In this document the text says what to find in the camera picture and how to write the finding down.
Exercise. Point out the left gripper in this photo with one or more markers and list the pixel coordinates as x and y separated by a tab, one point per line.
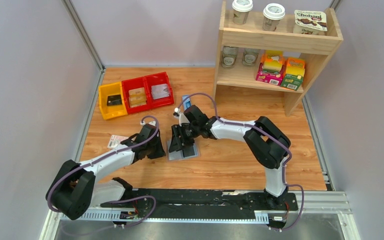
154	149

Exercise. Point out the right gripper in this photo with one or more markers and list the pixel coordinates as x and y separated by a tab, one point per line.
180	139

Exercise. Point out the pink leather card holder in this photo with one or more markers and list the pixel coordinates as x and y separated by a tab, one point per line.
184	154

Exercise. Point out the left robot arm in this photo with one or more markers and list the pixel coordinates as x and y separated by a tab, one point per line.
77	186

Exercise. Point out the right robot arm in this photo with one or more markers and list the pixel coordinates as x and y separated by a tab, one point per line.
268	144

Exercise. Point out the gold cards in bin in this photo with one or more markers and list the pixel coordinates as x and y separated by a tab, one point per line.
137	97

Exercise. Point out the silver cards in bin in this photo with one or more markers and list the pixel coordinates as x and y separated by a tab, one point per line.
160	91

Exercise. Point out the black card in bin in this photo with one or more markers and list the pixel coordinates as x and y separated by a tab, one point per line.
114	100

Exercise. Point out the blue toothpaste box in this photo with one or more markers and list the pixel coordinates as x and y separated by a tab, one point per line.
186	102

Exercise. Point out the yellow plastic bin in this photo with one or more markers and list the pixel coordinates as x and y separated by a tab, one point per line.
113	111

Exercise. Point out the red plastic bin left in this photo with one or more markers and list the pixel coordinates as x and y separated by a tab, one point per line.
132	84

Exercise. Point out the red plastic bin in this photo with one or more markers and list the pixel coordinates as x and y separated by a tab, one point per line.
132	84
155	79

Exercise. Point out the red plastic bin right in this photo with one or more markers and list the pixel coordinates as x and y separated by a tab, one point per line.
155	79

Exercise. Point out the left glass jar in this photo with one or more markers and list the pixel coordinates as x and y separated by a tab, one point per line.
229	56

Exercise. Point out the glass jar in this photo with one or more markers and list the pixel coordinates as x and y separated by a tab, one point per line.
229	56
250	56

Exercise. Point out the right glass jar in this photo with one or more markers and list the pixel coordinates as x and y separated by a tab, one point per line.
250	56

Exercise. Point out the pink snack box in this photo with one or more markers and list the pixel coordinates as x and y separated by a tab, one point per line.
271	68

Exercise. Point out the green snack box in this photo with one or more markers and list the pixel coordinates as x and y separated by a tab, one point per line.
294	72

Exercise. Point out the left paper coffee cup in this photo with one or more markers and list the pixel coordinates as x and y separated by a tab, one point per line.
241	9

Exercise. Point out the paper coffee cup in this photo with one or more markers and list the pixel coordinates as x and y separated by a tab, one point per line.
241	9
273	13

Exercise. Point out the right paper coffee cup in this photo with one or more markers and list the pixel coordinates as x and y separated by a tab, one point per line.
273	13

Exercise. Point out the wooden shelf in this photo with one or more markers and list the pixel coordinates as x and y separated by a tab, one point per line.
316	50

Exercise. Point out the Chobani yogurt cup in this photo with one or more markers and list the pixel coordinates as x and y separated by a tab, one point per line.
309	22

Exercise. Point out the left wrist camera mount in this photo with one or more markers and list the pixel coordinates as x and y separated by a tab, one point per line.
152	123

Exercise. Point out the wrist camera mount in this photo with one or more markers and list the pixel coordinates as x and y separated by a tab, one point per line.
178	114
152	123

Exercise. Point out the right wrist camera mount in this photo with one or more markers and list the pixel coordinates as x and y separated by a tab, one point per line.
178	114

